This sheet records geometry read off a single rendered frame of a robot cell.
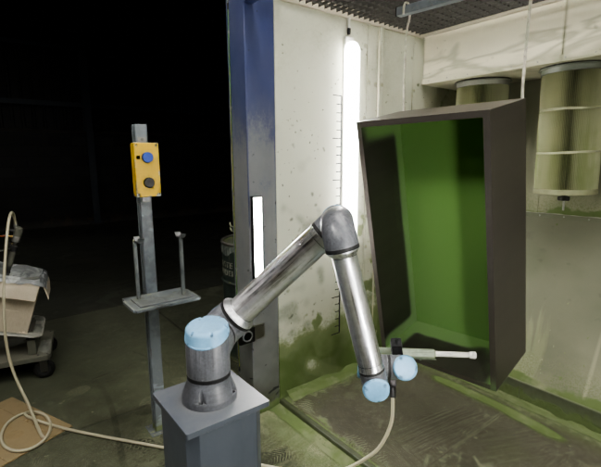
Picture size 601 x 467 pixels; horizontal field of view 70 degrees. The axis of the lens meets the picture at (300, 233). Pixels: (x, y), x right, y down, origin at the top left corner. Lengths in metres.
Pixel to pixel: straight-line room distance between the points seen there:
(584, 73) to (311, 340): 2.15
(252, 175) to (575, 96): 1.83
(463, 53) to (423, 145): 1.05
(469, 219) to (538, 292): 1.01
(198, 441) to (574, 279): 2.36
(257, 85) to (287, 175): 0.50
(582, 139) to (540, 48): 0.56
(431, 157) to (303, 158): 0.72
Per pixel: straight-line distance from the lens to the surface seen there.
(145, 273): 2.32
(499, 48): 3.03
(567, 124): 2.88
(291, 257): 1.53
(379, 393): 1.56
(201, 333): 1.48
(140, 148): 2.20
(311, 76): 2.56
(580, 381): 2.90
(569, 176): 2.88
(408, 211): 2.38
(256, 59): 2.36
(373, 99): 2.90
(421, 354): 2.03
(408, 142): 2.28
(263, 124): 2.33
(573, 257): 3.13
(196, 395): 1.56
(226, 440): 1.58
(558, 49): 2.88
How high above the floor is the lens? 1.47
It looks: 10 degrees down
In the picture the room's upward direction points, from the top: straight up
